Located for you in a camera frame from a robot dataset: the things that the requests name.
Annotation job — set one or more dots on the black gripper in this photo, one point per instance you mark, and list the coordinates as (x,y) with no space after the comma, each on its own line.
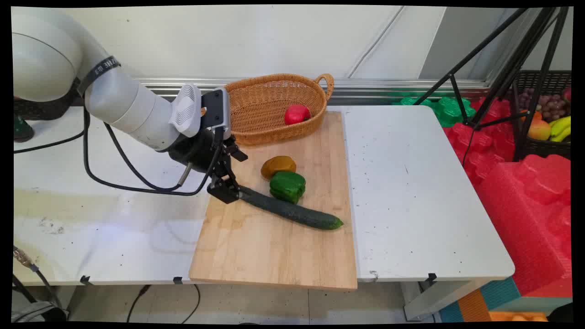
(196,153)

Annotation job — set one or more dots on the long dark green cucumber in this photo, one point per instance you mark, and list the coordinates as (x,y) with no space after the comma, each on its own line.
(292,211)

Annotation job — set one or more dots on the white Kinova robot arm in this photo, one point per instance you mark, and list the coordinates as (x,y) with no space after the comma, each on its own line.
(123,103)

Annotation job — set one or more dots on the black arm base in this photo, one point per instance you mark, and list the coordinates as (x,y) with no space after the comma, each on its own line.
(45,109)

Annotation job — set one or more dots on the orange bell pepper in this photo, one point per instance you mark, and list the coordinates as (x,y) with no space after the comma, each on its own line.
(276,165)

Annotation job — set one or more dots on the green bell pepper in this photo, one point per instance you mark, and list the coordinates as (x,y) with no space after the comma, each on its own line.
(288,185)

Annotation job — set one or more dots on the wooden cutting board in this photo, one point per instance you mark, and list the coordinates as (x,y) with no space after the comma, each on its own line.
(265,251)

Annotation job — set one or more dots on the red bell pepper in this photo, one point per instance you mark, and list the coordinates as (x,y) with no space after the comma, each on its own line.
(297,115)

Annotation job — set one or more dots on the black tape tab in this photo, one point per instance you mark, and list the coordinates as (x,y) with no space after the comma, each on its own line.
(85,279)
(178,280)
(432,277)

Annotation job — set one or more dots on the dark green clamp foot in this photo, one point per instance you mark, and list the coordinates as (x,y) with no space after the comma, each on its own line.
(22,130)

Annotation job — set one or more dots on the grey bag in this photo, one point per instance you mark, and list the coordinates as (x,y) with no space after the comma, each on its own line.
(39,313)

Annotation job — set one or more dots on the white table leg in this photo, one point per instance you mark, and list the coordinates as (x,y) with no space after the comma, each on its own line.
(438,299)

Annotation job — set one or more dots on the small red foam mat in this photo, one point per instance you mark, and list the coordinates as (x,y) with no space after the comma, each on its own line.
(484,141)

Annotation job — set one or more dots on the large red foam mat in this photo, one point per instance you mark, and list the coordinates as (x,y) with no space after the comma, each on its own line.
(525,219)

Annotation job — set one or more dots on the small orange fruit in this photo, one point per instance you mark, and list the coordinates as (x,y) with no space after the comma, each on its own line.
(535,115)

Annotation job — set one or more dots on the yellow red mango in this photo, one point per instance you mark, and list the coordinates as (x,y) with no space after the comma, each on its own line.
(539,130)

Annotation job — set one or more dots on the black plastic crate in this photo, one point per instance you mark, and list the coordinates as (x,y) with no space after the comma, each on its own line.
(548,150)

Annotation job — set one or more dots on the purple grape bunch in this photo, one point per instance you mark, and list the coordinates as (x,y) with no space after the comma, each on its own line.
(550,105)

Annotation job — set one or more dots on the yellow banana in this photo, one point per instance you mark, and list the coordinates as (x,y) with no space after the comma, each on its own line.
(562,123)
(563,135)

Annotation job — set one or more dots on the red apple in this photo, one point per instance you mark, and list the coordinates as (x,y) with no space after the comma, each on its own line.
(567,93)

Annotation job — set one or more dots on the silver black wrist camera box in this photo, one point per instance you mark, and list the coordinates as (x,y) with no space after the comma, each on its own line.
(220,112)

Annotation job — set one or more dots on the aluminium wall rail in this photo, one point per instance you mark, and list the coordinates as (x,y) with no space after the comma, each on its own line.
(388,87)

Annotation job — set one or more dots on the black camera tripod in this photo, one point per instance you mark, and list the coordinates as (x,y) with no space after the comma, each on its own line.
(518,68)

